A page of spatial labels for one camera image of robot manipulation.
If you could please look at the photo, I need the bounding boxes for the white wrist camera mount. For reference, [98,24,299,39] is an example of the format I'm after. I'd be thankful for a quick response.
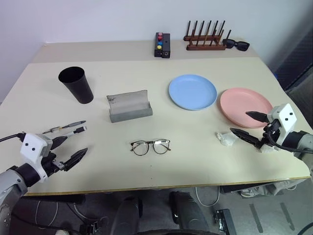
[19,133,53,183]
[261,103,298,154]

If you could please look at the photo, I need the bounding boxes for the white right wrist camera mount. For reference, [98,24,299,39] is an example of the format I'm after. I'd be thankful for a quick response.
[261,103,298,154]

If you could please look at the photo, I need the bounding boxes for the white pen with black cap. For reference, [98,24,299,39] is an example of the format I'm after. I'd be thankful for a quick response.
[64,126,88,138]

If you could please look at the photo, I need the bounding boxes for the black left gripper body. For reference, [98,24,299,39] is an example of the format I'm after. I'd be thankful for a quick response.
[41,152,71,177]

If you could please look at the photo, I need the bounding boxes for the black box with coloured buttons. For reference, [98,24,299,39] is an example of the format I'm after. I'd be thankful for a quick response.
[154,32,164,57]

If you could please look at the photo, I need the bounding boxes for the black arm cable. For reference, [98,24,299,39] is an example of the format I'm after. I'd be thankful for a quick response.
[263,131,313,154]
[0,133,26,143]

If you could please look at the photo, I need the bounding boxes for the grey glasses case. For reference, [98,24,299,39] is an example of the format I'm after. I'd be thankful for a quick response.
[106,89,154,123]

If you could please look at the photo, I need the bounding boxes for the grey fabric chair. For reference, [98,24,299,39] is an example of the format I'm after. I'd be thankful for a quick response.
[286,82,313,106]

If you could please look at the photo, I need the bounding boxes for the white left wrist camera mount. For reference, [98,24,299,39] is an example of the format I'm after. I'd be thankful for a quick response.
[19,133,53,183]

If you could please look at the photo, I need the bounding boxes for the black plastic cup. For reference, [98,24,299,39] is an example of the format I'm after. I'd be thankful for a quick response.
[58,66,94,104]

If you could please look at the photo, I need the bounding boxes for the tortoiseshell frame eyeglasses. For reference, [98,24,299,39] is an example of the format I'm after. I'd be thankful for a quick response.
[130,138,172,156]

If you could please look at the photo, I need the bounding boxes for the black sunglasses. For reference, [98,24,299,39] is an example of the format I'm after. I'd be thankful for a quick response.
[222,38,250,51]

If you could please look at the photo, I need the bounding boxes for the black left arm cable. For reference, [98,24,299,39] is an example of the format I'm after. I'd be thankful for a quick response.
[0,133,26,143]

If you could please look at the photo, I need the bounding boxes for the pink plastic plate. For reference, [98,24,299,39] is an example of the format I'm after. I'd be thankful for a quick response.
[220,87,274,129]

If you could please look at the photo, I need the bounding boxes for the black device on floor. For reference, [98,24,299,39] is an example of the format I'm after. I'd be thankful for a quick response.
[212,209,237,235]

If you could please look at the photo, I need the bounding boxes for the wooden peg rack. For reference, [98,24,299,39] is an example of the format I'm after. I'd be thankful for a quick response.
[183,20,232,51]

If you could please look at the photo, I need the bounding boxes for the crumpled white plastic wrapper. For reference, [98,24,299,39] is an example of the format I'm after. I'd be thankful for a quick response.
[215,131,239,147]

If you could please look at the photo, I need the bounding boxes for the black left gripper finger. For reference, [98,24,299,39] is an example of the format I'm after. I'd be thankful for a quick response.
[63,147,89,171]
[50,136,68,150]

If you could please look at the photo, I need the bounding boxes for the black flat panel under table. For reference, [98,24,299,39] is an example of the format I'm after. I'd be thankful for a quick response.
[220,182,278,194]

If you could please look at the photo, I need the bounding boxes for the white shoe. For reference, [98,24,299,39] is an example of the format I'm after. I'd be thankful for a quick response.
[241,187,260,198]

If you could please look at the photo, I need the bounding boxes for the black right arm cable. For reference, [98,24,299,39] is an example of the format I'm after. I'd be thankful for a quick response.
[263,131,313,154]

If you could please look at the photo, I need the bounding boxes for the white floor cable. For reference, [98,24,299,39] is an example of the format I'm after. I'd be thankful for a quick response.
[195,186,220,207]

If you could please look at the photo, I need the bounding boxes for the dark rounded shape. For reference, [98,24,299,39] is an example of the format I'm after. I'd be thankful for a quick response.
[168,191,210,233]
[111,195,144,235]

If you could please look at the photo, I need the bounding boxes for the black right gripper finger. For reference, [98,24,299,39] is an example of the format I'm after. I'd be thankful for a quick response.
[246,111,269,123]
[229,127,261,148]

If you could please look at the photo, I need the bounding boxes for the blue plastic plate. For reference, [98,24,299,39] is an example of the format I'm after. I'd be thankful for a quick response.
[168,74,218,111]

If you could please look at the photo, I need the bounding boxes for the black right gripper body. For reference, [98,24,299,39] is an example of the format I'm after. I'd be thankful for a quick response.
[255,118,282,149]

